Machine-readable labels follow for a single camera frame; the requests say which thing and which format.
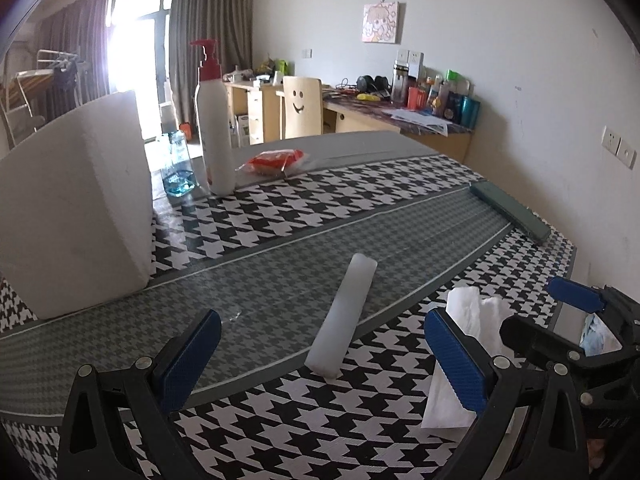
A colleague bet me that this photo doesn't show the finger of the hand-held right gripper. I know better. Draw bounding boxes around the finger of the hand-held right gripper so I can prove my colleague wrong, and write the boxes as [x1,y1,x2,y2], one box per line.
[500,315,589,374]
[546,276,640,346]

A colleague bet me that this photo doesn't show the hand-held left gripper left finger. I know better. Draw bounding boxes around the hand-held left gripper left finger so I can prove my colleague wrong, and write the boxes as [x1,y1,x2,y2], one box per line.
[57,308,223,480]

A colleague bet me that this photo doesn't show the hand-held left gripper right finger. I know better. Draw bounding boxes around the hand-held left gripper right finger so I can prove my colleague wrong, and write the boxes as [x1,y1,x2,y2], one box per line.
[424,307,591,480]

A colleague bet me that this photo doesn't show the white tissue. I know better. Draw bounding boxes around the white tissue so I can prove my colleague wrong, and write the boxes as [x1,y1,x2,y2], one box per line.
[421,287,516,429]

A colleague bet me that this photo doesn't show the white foam stick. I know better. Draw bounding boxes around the white foam stick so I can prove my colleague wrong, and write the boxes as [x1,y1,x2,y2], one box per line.
[305,253,377,378]

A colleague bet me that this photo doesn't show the white foam box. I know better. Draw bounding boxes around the white foam box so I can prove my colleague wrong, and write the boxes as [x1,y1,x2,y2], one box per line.
[0,90,154,321]

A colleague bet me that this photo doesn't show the dark green case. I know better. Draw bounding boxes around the dark green case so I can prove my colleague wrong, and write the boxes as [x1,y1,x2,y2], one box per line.
[469,181,552,245]

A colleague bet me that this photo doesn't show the houndstooth tablecloth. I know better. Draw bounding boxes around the houndstooth tablecloth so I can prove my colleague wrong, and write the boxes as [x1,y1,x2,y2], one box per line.
[0,130,578,480]

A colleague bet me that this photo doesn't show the clear bottle blue liquid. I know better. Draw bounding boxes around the clear bottle blue liquid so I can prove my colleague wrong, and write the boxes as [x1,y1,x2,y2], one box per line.
[159,130,196,197]

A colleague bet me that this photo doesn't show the red snack packet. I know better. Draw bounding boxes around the red snack packet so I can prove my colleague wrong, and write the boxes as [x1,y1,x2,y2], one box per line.
[235,148,307,179]

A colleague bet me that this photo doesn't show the white pump bottle red cap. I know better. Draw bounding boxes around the white pump bottle red cap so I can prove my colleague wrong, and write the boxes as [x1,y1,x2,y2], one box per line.
[190,38,237,196]

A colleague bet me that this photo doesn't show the white printed paper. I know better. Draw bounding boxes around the white printed paper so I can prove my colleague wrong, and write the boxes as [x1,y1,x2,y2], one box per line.
[390,107,449,136]

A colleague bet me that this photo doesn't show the cluster of toiletry bottles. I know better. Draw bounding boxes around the cluster of toiletry bottles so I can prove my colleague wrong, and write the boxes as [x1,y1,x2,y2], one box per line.
[392,60,482,128]

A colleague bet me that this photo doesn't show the wooden desk dark top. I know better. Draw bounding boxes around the wooden desk dark top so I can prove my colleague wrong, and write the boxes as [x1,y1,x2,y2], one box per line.
[322,89,474,164]

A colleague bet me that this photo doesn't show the wooden chair smiley face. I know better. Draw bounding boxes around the wooden chair smiley face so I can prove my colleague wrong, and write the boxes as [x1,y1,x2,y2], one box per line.
[276,76,325,140]

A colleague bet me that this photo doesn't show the black headphones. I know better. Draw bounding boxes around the black headphones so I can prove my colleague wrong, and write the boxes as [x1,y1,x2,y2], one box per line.
[356,74,391,96]

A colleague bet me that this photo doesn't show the pile of desk clutter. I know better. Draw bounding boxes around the pile of desk clutter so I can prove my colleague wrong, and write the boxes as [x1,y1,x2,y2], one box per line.
[222,57,277,87]

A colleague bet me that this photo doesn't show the dark hanging clothes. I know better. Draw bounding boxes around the dark hanging clothes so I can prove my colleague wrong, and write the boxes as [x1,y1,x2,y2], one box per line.
[52,60,79,92]

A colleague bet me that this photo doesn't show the metal bunk bed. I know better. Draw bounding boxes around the metal bunk bed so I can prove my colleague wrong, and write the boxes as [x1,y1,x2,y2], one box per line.
[0,49,83,148]

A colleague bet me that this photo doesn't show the glass balcony door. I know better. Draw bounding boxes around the glass balcony door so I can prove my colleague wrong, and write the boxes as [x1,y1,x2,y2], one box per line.
[107,0,174,142]

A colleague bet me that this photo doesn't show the brown curtain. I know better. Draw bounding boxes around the brown curtain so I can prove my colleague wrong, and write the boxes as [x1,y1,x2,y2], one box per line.
[35,0,111,111]
[167,0,255,128]

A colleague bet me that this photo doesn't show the pink cartoon wall picture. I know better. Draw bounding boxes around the pink cartoon wall picture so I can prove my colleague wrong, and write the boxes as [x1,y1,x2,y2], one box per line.
[361,0,401,44]

